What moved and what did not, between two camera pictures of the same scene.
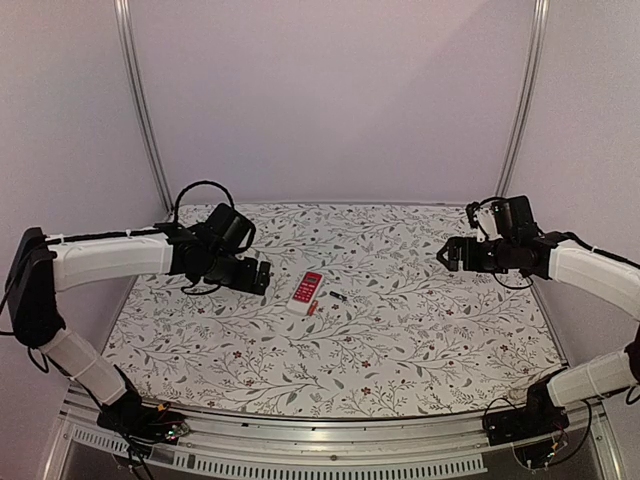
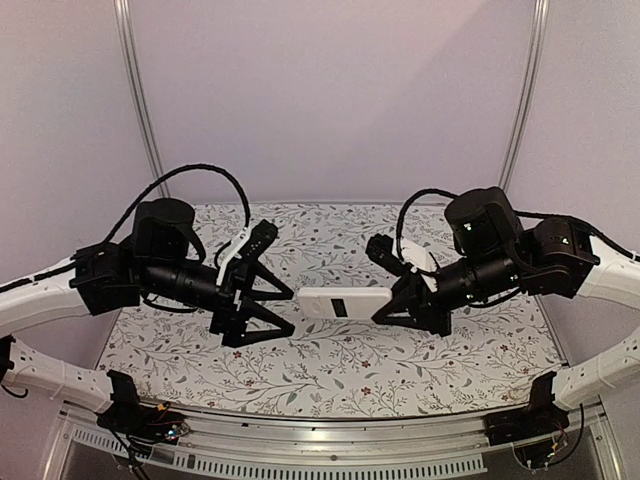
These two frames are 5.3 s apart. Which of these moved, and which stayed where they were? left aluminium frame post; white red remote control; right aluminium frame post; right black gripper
Moved: right black gripper; white red remote control
Stayed: left aluminium frame post; right aluminium frame post
